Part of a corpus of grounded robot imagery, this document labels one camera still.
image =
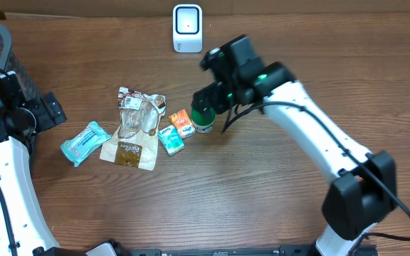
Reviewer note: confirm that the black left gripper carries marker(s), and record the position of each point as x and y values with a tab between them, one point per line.
46	120

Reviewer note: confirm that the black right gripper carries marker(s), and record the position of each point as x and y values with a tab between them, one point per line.
211	97

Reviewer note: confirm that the green lid jar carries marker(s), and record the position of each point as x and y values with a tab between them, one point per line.
203	122

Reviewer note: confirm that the orange Kleenex tissue pack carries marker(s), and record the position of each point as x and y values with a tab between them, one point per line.
182	123

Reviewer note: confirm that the mint wet wipes pack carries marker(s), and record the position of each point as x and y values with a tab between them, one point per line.
85	143

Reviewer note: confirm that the teal Kleenex tissue pack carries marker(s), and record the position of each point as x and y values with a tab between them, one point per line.
171	140

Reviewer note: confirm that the brown paper bread bag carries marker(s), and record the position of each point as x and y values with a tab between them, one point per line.
135	142

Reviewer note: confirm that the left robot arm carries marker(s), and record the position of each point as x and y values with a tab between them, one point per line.
23	229

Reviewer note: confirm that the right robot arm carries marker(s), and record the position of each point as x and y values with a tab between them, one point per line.
361	184

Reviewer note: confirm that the white barcode scanner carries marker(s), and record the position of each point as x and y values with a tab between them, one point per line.
187	28

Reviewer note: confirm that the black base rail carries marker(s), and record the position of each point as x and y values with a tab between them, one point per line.
283	250

